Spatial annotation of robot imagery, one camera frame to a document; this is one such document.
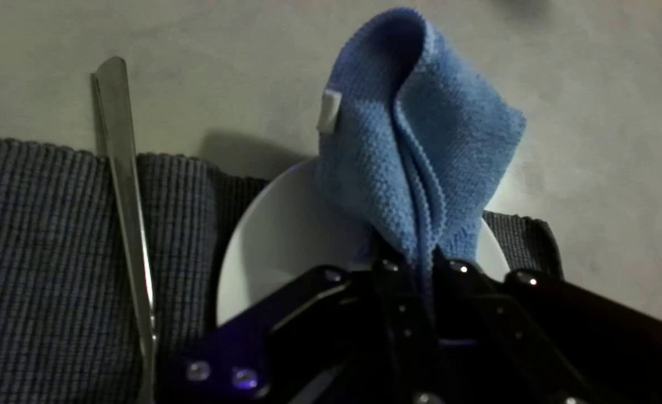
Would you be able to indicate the silver metal fork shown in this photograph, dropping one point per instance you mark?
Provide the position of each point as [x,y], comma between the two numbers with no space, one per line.
[123,187]

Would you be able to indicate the white round plate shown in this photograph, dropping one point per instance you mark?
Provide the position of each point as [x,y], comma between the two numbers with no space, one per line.
[286,248]

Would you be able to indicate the dark grey woven placemat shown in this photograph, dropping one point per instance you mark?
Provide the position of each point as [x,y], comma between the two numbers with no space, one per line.
[44,261]

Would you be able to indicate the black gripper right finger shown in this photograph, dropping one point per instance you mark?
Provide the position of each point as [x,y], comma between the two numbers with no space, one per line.
[555,344]

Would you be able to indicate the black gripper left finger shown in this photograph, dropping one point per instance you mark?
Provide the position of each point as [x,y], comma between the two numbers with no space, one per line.
[292,344]

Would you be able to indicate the blue microfibre cloth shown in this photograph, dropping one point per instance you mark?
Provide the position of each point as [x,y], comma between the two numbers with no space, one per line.
[427,149]

